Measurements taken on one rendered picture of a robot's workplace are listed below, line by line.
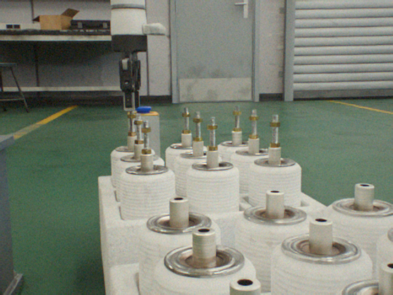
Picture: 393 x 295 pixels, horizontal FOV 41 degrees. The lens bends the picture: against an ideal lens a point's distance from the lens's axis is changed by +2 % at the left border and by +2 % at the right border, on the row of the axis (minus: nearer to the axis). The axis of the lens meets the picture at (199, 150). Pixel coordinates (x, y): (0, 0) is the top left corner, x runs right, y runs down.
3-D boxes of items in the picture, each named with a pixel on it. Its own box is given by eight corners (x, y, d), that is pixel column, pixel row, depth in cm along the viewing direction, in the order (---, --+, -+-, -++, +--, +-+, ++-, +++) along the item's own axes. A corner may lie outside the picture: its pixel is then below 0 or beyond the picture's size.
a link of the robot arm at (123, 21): (162, 34, 104) (161, 1, 103) (107, 34, 104) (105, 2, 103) (166, 36, 113) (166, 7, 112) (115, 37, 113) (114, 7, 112)
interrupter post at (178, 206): (171, 230, 58) (170, 202, 58) (167, 224, 60) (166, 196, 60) (191, 228, 59) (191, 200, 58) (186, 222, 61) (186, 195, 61)
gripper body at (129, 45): (115, 33, 113) (116, 77, 114) (107, 31, 104) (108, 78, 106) (149, 33, 112) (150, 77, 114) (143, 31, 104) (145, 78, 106)
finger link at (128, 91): (124, 83, 107) (126, 107, 108) (122, 83, 104) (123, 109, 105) (132, 83, 107) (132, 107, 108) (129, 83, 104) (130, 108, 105)
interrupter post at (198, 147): (190, 157, 104) (190, 141, 104) (201, 155, 105) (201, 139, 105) (194, 158, 102) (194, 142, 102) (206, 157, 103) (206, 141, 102)
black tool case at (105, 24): (71, 32, 537) (70, 22, 535) (112, 33, 546) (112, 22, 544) (70, 30, 504) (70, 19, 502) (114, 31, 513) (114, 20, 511)
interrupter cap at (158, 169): (155, 166, 95) (155, 162, 95) (177, 173, 89) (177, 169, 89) (118, 171, 91) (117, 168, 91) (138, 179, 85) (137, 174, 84)
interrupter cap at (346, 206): (352, 222, 61) (352, 216, 60) (321, 205, 68) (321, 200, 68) (409, 217, 62) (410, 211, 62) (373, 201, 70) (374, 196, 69)
